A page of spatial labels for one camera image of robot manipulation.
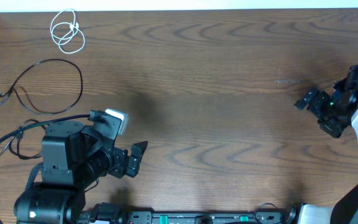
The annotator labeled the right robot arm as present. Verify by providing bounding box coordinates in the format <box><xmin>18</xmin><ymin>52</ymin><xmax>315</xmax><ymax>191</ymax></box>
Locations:
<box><xmin>285</xmin><ymin>65</ymin><xmax>358</xmax><ymax>223</ymax></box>

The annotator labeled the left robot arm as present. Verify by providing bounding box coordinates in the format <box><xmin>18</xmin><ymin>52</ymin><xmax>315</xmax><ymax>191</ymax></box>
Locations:
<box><xmin>14</xmin><ymin>118</ymin><xmax>148</xmax><ymax>223</ymax></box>

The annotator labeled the white USB cable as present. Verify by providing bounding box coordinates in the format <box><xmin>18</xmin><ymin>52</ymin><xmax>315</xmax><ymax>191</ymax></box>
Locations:
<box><xmin>49</xmin><ymin>7</ymin><xmax>86</xmax><ymax>55</ymax></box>

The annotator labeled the black braided USB cable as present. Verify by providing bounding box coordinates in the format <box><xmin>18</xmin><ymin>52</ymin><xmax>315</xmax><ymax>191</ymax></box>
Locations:
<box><xmin>0</xmin><ymin>119</ymin><xmax>48</xmax><ymax>166</ymax></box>

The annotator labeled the black cable with small plug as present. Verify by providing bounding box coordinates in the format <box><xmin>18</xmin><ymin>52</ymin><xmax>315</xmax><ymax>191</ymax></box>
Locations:
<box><xmin>0</xmin><ymin>58</ymin><xmax>84</xmax><ymax>116</ymax></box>

